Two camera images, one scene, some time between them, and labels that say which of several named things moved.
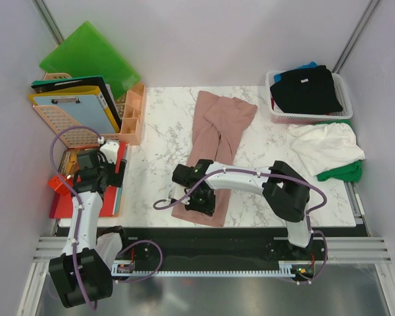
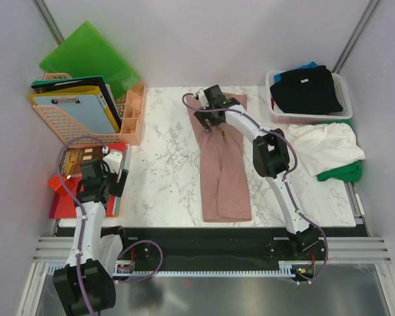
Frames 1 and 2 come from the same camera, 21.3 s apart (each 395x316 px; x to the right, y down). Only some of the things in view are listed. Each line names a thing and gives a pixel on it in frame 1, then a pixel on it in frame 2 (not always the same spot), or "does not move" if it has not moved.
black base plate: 228,244 does not move
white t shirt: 324,147 does not move
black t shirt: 310,90 does not move
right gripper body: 205,201 → 202,116
